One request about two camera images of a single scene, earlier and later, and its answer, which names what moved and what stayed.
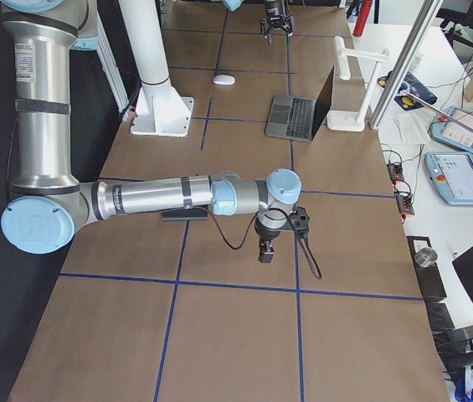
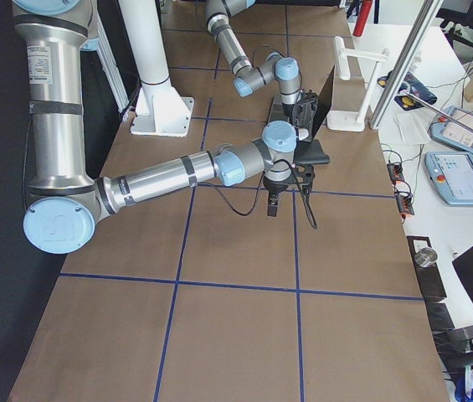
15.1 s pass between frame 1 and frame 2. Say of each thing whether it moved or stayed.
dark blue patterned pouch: stayed
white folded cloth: stayed
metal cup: stayed
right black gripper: moved
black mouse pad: moved
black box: stayed
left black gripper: moved
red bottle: stayed
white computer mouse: moved
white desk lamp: stayed
